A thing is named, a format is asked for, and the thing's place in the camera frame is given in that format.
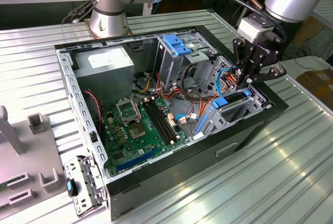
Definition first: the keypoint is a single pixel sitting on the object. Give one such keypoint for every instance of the green RAM stick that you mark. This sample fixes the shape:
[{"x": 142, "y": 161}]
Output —
[{"x": 5, "y": 185}]

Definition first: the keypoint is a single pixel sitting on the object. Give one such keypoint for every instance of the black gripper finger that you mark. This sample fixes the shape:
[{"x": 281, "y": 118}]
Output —
[
  {"x": 273, "y": 73},
  {"x": 244, "y": 60}
]

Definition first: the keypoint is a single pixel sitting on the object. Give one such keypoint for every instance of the grey parts rack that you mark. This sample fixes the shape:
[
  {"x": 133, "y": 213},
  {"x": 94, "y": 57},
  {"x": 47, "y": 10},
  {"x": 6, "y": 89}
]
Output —
[{"x": 31, "y": 156}]

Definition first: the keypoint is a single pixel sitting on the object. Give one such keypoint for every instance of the CPU socket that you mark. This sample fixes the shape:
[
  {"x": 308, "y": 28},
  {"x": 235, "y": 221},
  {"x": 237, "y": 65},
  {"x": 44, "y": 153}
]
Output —
[{"x": 136, "y": 131}]

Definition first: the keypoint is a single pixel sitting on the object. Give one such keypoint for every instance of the black blue latch tab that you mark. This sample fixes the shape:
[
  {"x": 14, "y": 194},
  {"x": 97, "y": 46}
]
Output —
[{"x": 71, "y": 187}]

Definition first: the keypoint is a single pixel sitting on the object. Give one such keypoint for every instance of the blue plastic drive latch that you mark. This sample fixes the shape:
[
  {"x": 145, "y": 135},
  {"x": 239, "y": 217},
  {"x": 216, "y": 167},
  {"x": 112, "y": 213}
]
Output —
[{"x": 179, "y": 47}]

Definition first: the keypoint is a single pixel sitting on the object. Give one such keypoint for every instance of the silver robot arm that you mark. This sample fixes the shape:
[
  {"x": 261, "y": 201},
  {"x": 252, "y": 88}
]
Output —
[{"x": 291, "y": 0}]

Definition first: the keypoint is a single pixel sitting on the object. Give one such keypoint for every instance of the green motherboard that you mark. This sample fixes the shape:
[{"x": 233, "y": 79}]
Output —
[{"x": 125, "y": 146}]

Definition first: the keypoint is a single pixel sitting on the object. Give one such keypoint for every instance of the grey power supply unit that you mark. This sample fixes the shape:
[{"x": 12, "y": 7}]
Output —
[{"x": 104, "y": 83}]

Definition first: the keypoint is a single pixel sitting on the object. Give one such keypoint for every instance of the cardboard sheet under desk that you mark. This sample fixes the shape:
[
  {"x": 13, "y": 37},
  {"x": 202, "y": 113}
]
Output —
[{"x": 309, "y": 31}]

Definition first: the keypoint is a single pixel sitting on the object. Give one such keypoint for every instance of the black RAM slot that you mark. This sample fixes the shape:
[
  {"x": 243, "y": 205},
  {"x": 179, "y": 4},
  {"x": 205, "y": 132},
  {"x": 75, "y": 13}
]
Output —
[
  {"x": 163, "y": 120},
  {"x": 156, "y": 122},
  {"x": 160, "y": 121},
  {"x": 166, "y": 119}
]

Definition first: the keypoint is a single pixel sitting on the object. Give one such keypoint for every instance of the black open PC case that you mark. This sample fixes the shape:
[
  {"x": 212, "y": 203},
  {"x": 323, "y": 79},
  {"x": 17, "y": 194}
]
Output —
[{"x": 182, "y": 172}]

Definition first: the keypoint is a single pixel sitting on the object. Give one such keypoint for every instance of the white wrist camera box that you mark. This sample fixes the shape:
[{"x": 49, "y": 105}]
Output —
[{"x": 252, "y": 30}]

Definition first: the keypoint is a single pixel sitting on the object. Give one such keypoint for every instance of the brown cardboard box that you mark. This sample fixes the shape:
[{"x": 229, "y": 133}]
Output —
[{"x": 320, "y": 86}]

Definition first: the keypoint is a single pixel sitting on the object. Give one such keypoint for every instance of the grey metal disk bay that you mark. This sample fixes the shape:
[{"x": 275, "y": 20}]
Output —
[{"x": 234, "y": 119}]

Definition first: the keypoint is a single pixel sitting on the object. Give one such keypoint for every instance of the grey metal card bracket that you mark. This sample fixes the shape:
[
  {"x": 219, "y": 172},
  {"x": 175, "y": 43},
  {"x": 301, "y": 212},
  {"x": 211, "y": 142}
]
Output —
[{"x": 86, "y": 195}]

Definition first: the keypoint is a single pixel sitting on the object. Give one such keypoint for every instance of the white metal frame table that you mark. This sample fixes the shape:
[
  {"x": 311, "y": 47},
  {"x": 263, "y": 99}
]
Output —
[{"x": 325, "y": 7}]

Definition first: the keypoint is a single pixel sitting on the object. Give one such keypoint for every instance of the blue expansion slot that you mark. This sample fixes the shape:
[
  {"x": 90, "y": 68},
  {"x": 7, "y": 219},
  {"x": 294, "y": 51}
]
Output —
[{"x": 135, "y": 160}]

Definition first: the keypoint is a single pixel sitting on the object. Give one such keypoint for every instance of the grey metal drive cage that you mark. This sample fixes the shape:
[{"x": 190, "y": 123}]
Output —
[{"x": 169, "y": 65}]

